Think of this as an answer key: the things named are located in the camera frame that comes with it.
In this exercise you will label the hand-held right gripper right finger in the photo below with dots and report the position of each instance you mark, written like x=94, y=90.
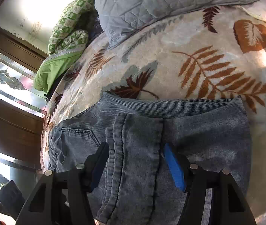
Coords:
x=175, y=168

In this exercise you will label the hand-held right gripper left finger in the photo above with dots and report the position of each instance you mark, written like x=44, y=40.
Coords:
x=97, y=166

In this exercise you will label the grey denim pants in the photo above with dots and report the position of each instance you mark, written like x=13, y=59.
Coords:
x=147, y=131

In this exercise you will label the leaf printed blanket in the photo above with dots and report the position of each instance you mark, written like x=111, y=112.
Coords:
x=182, y=58

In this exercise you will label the green patterned quilt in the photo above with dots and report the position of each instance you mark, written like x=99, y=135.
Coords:
x=65, y=42

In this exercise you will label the dark purple cloth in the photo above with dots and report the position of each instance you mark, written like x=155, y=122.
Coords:
x=95, y=25

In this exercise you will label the grey quilted pillow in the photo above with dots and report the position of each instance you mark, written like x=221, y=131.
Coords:
x=161, y=2

